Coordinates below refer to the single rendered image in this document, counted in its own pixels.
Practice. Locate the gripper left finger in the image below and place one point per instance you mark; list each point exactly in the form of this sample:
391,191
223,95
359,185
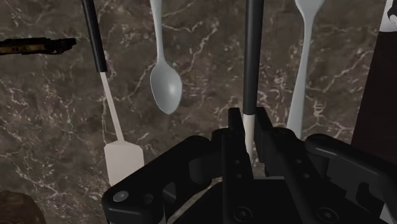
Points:
173,173

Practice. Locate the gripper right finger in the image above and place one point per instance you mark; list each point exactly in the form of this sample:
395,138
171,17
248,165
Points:
335,161

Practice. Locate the white cutlery piece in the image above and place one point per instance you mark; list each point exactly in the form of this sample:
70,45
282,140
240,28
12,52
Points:
300,86

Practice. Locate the grey spoon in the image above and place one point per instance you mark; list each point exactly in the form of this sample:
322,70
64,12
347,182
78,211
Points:
166,86

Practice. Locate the brown round object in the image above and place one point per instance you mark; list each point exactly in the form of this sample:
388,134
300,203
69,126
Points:
18,209

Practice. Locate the black and gold oblong tool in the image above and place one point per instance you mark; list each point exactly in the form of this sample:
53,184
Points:
34,46

